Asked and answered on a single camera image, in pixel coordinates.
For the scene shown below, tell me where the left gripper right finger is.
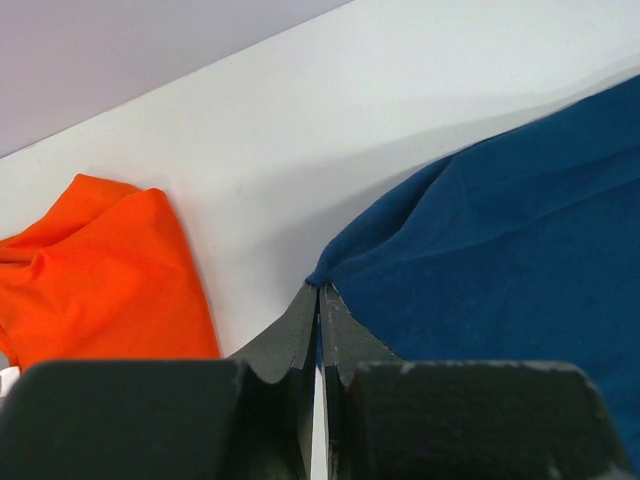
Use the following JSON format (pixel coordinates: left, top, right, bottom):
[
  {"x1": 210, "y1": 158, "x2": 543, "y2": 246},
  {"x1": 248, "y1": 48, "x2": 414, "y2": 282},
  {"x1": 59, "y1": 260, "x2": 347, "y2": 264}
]
[{"x1": 318, "y1": 285, "x2": 637, "y2": 479}]

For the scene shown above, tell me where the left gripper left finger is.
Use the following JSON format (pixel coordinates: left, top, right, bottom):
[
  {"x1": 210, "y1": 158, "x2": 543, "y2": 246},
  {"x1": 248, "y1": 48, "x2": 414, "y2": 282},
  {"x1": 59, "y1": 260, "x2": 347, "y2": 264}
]
[{"x1": 1, "y1": 285, "x2": 317, "y2": 479}]

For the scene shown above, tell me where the navy blue t-shirt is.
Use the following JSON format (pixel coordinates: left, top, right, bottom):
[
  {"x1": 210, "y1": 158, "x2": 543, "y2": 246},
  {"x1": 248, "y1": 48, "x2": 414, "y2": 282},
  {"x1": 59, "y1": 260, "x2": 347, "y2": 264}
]
[{"x1": 309, "y1": 78, "x2": 639, "y2": 459}]

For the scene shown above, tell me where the orange folded t-shirt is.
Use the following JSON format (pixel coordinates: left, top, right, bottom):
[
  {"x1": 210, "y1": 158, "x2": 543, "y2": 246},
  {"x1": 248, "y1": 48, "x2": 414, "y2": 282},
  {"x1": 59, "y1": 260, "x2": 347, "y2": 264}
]
[{"x1": 1, "y1": 175, "x2": 220, "y2": 370}]

